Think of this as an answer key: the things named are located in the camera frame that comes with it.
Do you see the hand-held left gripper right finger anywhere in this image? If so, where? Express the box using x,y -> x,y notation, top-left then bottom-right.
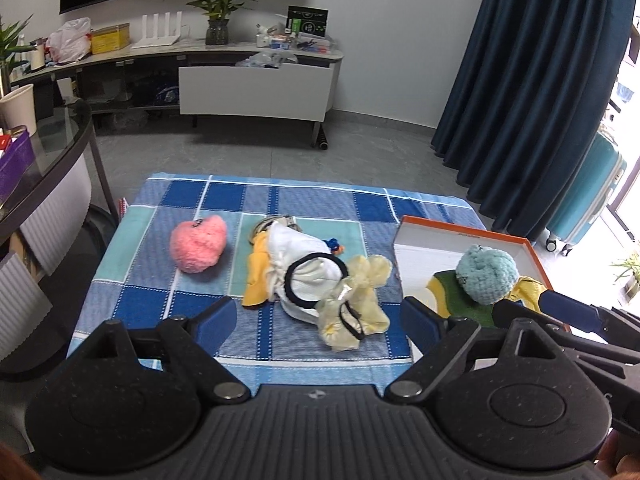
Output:
385,296 -> 556,403

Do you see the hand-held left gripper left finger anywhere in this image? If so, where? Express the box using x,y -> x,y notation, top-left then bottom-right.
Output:
90,296 -> 251,403

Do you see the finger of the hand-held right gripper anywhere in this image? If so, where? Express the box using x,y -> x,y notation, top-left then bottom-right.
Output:
492,301 -> 640,391
537,287 -> 640,356

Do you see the yellow striped cloth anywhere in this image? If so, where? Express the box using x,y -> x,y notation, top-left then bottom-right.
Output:
505,275 -> 549,313

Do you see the green scouring sponge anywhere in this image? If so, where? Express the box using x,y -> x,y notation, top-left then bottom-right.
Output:
425,270 -> 496,328

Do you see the blue plush ball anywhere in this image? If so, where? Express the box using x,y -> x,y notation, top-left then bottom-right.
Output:
455,244 -> 517,306

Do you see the small black hair tie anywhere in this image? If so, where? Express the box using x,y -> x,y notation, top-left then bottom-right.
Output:
339,301 -> 366,338

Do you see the white box with orange rim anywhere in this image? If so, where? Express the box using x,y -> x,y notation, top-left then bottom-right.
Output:
392,216 -> 571,333

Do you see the pale yellow scrunchie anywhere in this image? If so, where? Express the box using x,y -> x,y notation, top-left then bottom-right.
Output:
315,255 -> 393,353

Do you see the pink plush ball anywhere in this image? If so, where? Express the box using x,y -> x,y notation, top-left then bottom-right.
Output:
169,215 -> 229,274

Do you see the white and yellow cloth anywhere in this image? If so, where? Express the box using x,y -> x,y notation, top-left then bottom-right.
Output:
242,219 -> 351,322

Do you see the large black hair tie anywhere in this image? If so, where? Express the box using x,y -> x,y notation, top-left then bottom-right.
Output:
284,252 -> 350,310

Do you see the person's right hand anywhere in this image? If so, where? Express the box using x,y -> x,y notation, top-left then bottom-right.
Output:
597,432 -> 640,480

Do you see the blue checkered tablecloth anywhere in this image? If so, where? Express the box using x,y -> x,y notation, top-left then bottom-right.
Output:
67,172 -> 488,396

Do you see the small potted plant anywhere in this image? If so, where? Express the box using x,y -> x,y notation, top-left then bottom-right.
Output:
611,252 -> 640,306

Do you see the teal suitcase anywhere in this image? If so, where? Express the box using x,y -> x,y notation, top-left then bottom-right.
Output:
542,130 -> 628,257

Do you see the dark blue curtain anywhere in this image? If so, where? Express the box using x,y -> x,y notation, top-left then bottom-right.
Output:
431,0 -> 638,242

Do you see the white drawer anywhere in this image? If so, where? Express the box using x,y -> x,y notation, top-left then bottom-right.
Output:
178,62 -> 335,123

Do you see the blue patterned bag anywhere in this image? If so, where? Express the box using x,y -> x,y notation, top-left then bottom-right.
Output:
150,82 -> 181,107

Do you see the dark glass table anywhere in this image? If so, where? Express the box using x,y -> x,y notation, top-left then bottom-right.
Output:
0,100 -> 121,261

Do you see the purple box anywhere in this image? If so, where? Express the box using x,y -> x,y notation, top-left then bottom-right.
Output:
0,130 -> 37,206

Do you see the pile of clear plastic bags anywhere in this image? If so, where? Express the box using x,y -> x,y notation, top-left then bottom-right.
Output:
235,50 -> 299,69

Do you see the tv stand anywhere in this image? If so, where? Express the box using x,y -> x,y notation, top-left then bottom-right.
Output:
10,37 -> 346,150

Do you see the pile of small items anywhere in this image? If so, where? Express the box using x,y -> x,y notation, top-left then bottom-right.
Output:
255,22 -> 335,54

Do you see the white router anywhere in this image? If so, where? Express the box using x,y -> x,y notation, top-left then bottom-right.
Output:
132,12 -> 182,50

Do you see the plant in white pot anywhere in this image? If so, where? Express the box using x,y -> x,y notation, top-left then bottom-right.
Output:
0,15 -> 39,137

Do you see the yellow box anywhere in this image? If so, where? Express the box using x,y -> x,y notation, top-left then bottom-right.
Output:
90,24 -> 132,55

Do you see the green and black box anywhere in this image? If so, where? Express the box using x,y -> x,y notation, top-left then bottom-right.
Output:
286,6 -> 331,41

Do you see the white plastic bag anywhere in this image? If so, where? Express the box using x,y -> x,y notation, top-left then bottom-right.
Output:
46,16 -> 93,63

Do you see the plant in dark vase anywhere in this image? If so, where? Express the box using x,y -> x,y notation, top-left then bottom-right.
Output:
187,0 -> 256,46

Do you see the white usb cable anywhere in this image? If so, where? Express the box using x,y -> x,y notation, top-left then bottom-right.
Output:
250,215 -> 303,241

